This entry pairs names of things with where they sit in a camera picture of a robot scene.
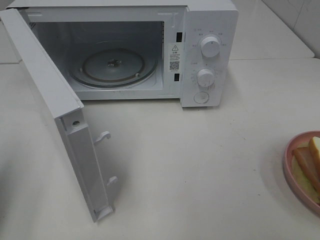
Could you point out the toast sandwich with ham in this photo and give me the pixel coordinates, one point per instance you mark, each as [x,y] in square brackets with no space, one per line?
[306,168]

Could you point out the glass microwave turntable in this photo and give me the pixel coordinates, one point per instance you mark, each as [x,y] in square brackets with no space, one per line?
[113,64]

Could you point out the pink plate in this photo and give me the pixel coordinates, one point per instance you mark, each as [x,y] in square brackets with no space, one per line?
[297,140]

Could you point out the white microwave door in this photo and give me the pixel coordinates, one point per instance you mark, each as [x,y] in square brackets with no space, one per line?
[63,111]

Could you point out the upper white power knob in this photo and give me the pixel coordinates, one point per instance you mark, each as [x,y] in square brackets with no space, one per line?
[210,46]

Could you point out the white microwave oven body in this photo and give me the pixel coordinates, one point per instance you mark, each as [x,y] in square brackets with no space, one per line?
[57,38]

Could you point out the white warning label sticker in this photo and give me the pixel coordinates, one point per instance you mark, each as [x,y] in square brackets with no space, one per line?
[174,57]

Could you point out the white timer knob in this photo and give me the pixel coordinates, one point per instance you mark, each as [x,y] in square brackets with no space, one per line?
[205,77]

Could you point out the round white door button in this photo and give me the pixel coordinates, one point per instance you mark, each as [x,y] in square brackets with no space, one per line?
[201,97]

